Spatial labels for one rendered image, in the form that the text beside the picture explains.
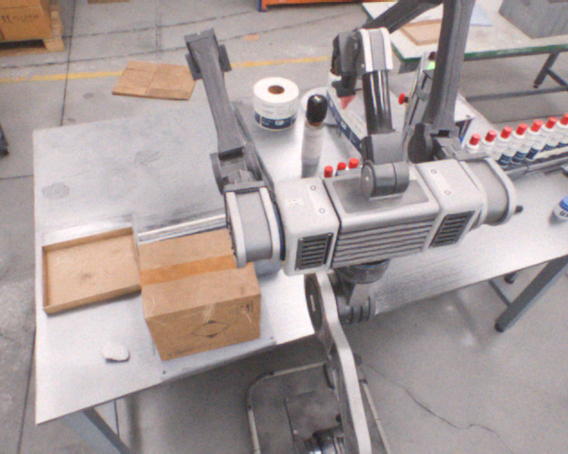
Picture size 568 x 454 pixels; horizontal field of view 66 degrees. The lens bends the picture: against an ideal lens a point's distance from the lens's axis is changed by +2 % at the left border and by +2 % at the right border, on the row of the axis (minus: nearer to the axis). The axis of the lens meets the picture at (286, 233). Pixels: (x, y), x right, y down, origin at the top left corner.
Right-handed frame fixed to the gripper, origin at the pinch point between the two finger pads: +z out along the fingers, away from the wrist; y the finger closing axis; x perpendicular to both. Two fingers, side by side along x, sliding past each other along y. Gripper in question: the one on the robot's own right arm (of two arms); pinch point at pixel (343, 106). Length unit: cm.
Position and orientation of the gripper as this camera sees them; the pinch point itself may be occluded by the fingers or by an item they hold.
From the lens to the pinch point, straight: 166.6
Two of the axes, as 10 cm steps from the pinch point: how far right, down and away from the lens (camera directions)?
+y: -9.4, 2.3, -2.5
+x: 3.3, 7.5, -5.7
